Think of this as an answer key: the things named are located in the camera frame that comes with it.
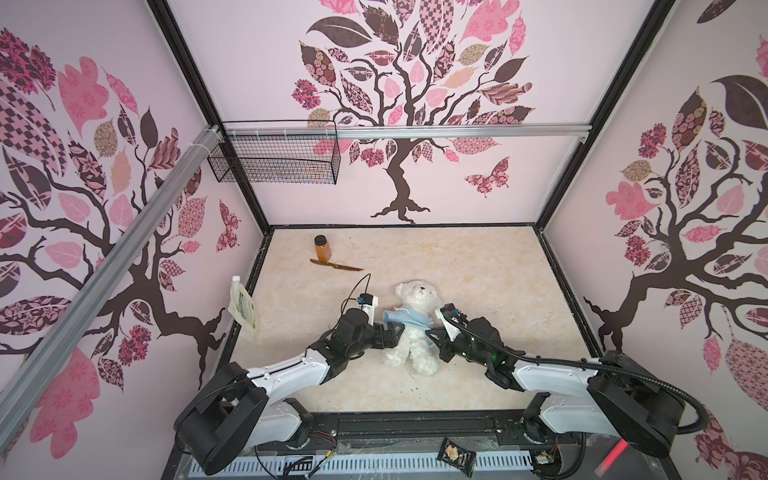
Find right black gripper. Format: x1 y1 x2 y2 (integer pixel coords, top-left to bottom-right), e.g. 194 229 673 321
425 325 491 370

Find light blue bear hoodie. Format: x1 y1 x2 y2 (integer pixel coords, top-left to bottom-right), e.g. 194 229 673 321
382 306 433 330

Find white teddy bear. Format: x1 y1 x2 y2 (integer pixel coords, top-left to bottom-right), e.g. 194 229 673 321
384 280 442 377

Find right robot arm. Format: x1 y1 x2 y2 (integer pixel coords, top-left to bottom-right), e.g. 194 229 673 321
426 309 685 458

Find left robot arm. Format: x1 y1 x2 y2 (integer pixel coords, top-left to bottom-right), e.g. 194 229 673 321
174 308 405 475

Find brown wooden spoon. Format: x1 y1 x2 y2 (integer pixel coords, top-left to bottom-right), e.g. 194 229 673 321
310 258 364 272

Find amber bottle black cap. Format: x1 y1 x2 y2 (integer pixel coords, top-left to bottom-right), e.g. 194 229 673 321
314 235 332 262

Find white green pouch bottle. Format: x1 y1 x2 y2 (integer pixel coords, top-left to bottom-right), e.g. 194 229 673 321
228 276 257 331

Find small dark snack packet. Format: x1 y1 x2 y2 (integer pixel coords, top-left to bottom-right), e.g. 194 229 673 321
437 437 477 478

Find pink marker pen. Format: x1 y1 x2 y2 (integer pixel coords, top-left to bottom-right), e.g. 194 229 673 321
594 440 629 478

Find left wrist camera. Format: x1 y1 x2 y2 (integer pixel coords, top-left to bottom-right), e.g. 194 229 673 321
357 293 378 326

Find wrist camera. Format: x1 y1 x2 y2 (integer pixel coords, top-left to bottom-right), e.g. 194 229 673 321
435 304 465 343
357 293 378 326

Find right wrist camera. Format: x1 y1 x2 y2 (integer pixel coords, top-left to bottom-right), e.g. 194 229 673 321
435 304 465 343

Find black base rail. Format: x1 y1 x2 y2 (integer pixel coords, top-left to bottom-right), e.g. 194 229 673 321
299 409 581 448

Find white slotted cable duct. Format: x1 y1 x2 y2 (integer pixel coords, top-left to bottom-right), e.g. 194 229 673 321
214 451 533 479

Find black wire basket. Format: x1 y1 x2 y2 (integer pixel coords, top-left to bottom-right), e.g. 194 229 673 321
208 120 341 185

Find rear aluminium frame bar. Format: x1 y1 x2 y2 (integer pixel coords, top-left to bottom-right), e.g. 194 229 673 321
224 123 592 140

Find aluminium frame bar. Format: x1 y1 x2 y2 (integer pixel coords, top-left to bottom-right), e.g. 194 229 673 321
224 123 592 140
1 125 222 449

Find left aluminium frame bar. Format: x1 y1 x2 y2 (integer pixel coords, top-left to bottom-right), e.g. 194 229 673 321
1 125 222 449

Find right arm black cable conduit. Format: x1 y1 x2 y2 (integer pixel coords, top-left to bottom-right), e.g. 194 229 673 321
440 305 711 436

